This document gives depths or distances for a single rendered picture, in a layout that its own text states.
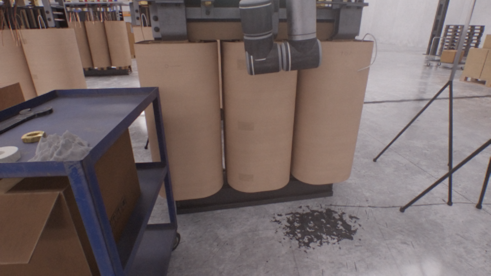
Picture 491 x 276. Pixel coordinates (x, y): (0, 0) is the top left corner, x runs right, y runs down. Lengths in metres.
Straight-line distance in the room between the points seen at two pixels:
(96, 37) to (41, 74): 3.83
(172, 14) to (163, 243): 1.12
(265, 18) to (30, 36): 2.74
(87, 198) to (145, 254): 0.84
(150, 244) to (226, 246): 0.41
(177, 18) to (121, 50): 5.70
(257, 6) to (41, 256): 0.91
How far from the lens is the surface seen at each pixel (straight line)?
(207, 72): 1.25
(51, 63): 3.27
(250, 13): 0.87
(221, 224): 1.66
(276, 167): 1.49
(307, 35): 0.92
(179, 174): 1.44
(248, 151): 1.39
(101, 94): 1.21
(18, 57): 3.50
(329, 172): 1.65
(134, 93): 1.16
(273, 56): 0.91
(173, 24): 1.25
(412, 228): 1.91
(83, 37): 7.21
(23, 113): 1.08
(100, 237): 0.68
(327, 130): 1.50
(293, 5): 0.91
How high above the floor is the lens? 1.15
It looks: 22 degrees down
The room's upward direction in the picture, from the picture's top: straight up
